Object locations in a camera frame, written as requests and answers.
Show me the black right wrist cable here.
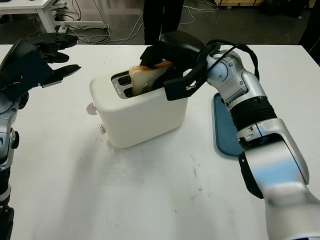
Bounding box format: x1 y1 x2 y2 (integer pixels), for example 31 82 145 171
204 39 261 81

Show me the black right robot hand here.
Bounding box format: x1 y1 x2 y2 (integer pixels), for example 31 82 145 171
139 31 206 73

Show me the white floor cable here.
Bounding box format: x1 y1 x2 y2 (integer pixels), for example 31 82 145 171
72 22 145 45

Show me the cream two-slot toaster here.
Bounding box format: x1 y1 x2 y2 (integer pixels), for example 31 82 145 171
86 67 189 150

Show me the teal plastic tray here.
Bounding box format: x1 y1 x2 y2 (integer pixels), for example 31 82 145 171
212 91 247 157

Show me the slice of toast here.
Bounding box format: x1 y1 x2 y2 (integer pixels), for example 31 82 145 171
129 61 174 97

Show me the person in dark clothes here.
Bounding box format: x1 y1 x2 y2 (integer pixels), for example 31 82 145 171
298 0 320 51

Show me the person in black trousers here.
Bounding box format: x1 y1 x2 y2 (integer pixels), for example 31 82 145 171
143 0 185 46

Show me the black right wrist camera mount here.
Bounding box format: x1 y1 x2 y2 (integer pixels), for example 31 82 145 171
163 46 218 102

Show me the white desk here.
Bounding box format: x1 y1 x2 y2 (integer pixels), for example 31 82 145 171
0 0 107 32

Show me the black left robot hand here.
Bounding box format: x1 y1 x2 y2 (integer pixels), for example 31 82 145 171
0 33 82 88

